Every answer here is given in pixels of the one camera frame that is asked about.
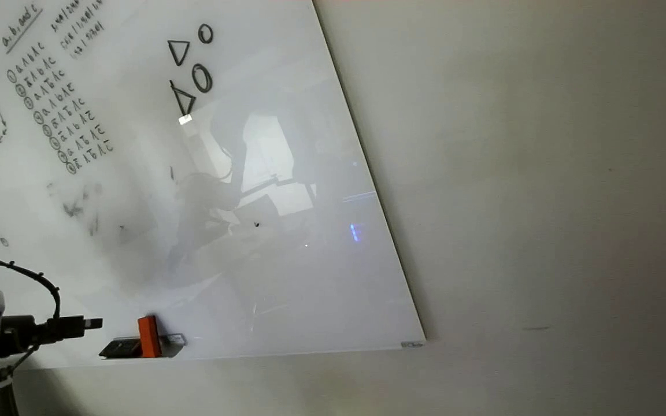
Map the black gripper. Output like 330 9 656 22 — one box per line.
0 315 106 358

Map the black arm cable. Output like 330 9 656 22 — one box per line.
0 253 66 323

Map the white wall whiteboard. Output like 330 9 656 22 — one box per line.
0 0 429 365

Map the orange whiteboard eraser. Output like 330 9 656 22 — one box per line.
137 312 165 360

